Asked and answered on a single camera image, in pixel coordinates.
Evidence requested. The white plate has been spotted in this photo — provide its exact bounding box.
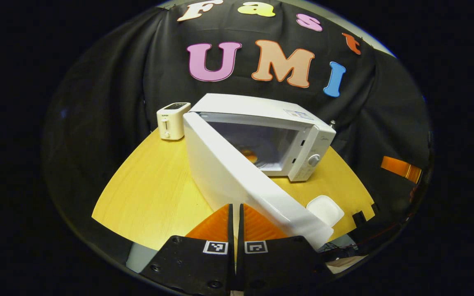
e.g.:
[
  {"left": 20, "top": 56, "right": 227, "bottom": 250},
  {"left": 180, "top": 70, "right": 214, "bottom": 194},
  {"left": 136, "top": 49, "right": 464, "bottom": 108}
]
[{"left": 306, "top": 195, "right": 345, "bottom": 227}]

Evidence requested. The white microwave oven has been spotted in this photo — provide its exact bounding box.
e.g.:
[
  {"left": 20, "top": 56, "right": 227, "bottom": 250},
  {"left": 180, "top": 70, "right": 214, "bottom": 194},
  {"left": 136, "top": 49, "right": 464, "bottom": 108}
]
[{"left": 183, "top": 93, "right": 337, "bottom": 250}]

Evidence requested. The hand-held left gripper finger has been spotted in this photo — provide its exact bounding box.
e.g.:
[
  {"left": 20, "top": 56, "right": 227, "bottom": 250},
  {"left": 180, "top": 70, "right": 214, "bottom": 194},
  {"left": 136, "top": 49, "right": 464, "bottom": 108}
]
[
  {"left": 139, "top": 203, "right": 235, "bottom": 296},
  {"left": 237, "top": 203, "right": 333, "bottom": 295}
]

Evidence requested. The fried egg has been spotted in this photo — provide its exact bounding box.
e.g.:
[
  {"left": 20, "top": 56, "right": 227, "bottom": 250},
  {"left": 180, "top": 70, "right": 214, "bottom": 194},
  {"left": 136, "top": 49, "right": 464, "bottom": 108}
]
[{"left": 240, "top": 148, "right": 259, "bottom": 164}]

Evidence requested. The white toaster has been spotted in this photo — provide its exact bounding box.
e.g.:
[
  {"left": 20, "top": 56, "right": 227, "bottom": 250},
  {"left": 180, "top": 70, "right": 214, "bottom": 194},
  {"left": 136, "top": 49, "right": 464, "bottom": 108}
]
[{"left": 156, "top": 102, "right": 191, "bottom": 141}]

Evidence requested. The tangle of dark cables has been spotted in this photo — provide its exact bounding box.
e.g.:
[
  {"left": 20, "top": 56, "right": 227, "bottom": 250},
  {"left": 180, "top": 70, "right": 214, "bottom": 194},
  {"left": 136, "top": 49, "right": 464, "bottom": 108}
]
[{"left": 318, "top": 242, "right": 371, "bottom": 257}]

